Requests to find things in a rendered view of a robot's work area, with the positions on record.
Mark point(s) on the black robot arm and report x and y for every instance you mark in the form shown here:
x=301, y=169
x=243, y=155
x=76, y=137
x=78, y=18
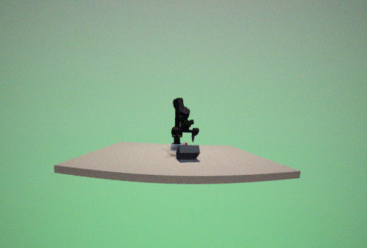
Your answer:
x=181, y=114

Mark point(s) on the grey sloped panel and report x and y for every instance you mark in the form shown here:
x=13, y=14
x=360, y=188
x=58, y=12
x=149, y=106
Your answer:
x=187, y=153

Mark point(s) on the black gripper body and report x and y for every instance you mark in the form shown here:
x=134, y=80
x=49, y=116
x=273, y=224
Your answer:
x=184, y=129

